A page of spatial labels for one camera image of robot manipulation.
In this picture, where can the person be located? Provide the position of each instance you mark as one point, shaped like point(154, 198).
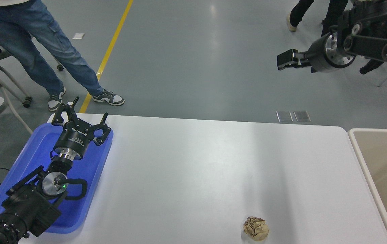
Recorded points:
point(34, 37)
point(300, 13)

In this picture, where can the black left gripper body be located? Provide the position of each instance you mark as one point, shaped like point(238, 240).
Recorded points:
point(73, 140)

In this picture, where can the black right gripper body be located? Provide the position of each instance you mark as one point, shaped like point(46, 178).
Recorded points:
point(317, 56)

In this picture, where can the blue plastic tray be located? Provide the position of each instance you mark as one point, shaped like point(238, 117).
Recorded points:
point(92, 169)

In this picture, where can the white paper scrap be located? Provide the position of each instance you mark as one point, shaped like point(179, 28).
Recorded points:
point(78, 35)

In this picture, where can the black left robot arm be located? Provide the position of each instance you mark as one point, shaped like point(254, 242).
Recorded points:
point(27, 206)

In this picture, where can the crumpled tan paper ball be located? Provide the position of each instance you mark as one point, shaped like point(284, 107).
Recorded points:
point(256, 228)

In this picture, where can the grey floor plate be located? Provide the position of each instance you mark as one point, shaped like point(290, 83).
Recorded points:
point(302, 116)
point(284, 116)

